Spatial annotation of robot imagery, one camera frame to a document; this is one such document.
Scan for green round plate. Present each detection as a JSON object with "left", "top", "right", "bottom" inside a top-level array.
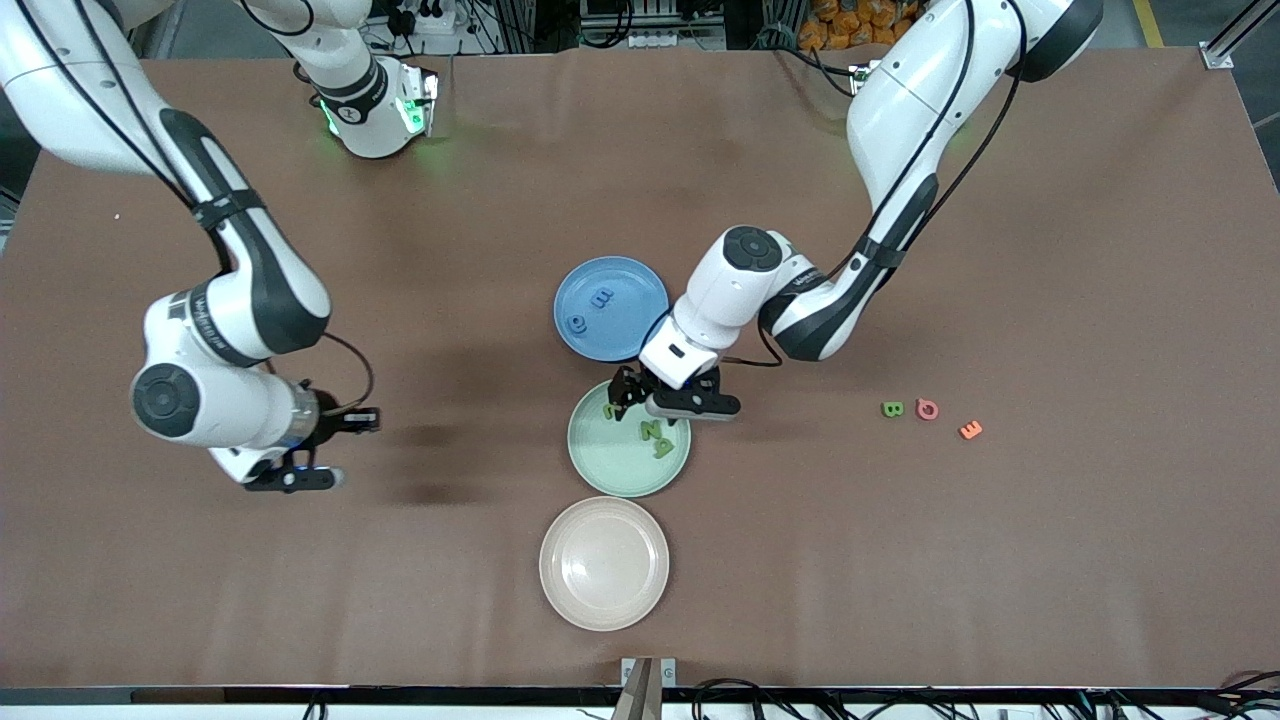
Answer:
[{"left": 567, "top": 378, "right": 692, "bottom": 499}]

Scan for blue round plate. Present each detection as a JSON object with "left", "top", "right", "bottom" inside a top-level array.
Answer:
[{"left": 553, "top": 256, "right": 670, "bottom": 363}]

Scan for pink beige round plate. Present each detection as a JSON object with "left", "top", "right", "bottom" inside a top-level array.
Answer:
[{"left": 539, "top": 496, "right": 670, "bottom": 633}]

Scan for brown table mat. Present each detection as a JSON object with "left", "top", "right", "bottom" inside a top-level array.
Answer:
[{"left": 0, "top": 45, "right": 1280, "bottom": 691}]

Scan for long white power strip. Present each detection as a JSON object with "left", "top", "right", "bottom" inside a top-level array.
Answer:
[{"left": 580, "top": 28, "right": 726, "bottom": 51}]

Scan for white power strip with plugs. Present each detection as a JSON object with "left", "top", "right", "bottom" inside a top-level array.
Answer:
[{"left": 380, "top": 0, "right": 456, "bottom": 36}]

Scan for orange mesh bag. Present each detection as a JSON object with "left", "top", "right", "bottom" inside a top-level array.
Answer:
[{"left": 798, "top": 0, "right": 931, "bottom": 51}]

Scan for silver aluminium profile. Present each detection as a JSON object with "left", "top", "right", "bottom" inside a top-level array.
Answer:
[{"left": 1205, "top": 0, "right": 1280, "bottom": 69}]

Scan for grey metal bracket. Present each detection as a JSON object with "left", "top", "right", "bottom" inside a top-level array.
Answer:
[{"left": 612, "top": 656, "right": 679, "bottom": 720}]

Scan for black cable loop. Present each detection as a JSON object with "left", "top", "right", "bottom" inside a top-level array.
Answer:
[{"left": 690, "top": 678, "right": 801, "bottom": 720}]

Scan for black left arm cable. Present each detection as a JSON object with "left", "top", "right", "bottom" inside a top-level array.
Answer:
[{"left": 640, "top": 0, "right": 1026, "bottom": 369}]

